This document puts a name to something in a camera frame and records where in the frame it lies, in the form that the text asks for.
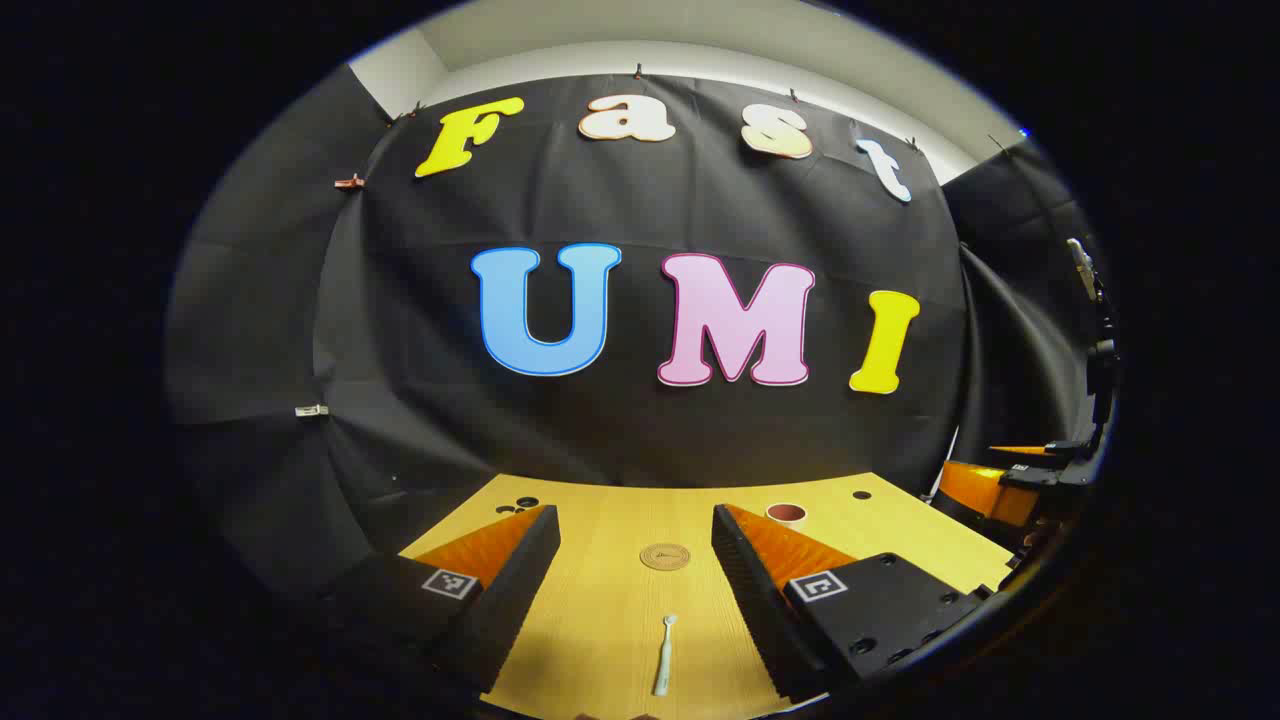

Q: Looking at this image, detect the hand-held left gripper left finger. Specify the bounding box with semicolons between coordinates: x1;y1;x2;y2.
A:
320;504;562;696

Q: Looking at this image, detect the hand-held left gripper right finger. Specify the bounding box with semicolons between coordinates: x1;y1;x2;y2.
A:
711;503;991;706

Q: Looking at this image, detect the pale green toothbrush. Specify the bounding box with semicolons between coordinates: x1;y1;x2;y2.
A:
652;614;679;698

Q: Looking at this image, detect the wooden desktop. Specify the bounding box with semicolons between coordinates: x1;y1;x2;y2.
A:
398;472;1016;720

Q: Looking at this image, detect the black backdrop cloth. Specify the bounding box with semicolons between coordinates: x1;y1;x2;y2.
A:
165;62;1111;601

